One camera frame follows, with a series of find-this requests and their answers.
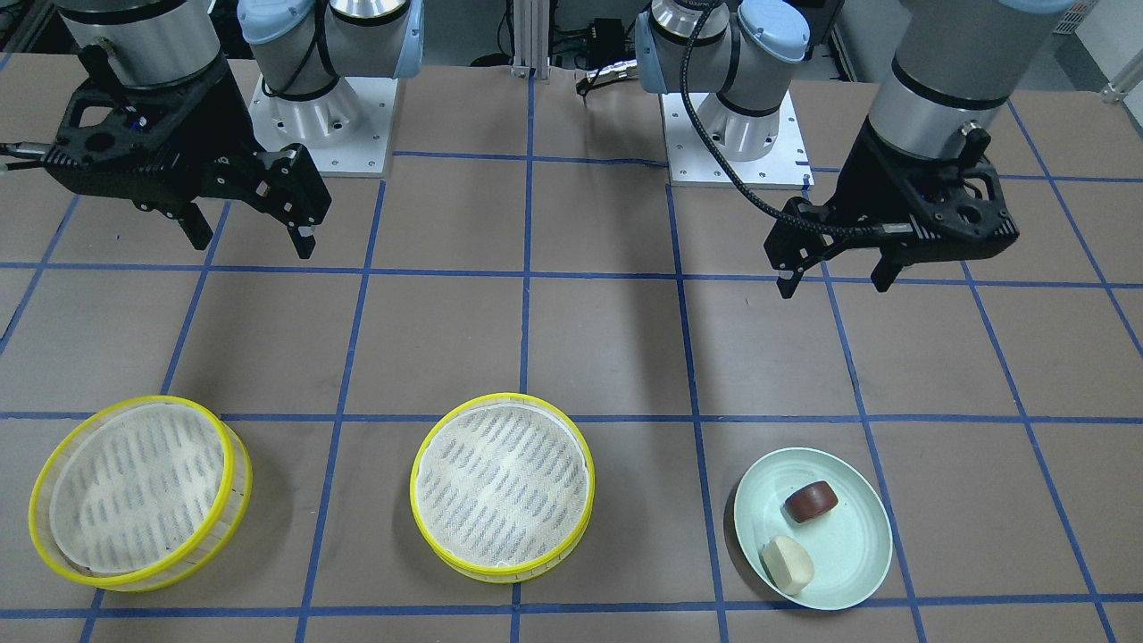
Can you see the white steamer cloth middle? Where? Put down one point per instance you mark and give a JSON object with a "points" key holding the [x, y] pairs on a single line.
{"points": [[502, 482]]}

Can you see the white steamer cloth outer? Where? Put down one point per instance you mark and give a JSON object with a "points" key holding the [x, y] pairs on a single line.
{"points": [[137, 488]]}

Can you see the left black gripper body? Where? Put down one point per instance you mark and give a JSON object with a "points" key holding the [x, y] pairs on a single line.
{"points": [[868, 181]]}

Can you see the yellow steamer basket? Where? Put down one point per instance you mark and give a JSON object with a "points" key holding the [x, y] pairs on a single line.
{"points": [[206, 543], [500, 487]]}

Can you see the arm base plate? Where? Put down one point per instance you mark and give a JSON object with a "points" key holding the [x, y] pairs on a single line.
{"points": [[765, 152], [348, 131]]}

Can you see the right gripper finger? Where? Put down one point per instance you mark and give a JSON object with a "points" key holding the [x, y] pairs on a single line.
{"points": [[303, 239], [194, 225]]}

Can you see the brown bun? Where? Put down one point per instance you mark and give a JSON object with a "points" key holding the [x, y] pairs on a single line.
{"points": [[812, 501]]}

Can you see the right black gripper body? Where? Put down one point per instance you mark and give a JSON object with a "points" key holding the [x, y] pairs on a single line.
{"points": [[217, 116]]}

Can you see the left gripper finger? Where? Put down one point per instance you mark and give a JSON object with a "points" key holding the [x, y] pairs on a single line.
{"points": [[885, 273], [788, 280]]}

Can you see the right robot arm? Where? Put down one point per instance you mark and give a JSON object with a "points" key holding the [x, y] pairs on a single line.
{"points": [[303, 48]]}

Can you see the white bun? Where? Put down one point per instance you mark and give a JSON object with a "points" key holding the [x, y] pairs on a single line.
{"points": [[788, 564]]}

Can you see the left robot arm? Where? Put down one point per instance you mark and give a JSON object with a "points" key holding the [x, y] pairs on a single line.
{"points": [[958, 61]]}

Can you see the white steamer cloth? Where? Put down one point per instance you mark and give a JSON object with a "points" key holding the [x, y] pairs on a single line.
{"points": [[137, 488], [502, 482]]}

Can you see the light green plate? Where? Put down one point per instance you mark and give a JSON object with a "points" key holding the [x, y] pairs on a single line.
{"points": [[851, 546]]}

